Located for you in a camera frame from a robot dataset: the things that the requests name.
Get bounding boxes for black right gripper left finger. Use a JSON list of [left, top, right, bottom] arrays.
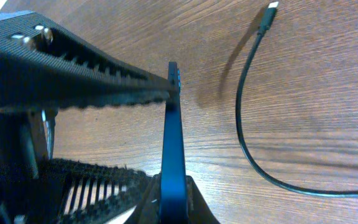
[[0, 159, 152, 223]]

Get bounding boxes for black USB charging cable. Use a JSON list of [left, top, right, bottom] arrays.
[[235, 1, 358, 198]]

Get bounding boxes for blue Galaxy smartphone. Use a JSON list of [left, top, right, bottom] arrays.
[[159, 62, 188, 223]]

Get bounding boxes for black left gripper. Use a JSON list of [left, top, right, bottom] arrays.
[[0, 11, 176, 180]]

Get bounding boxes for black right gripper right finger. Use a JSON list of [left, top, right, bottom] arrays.
[[186, 175, 219, 224]]

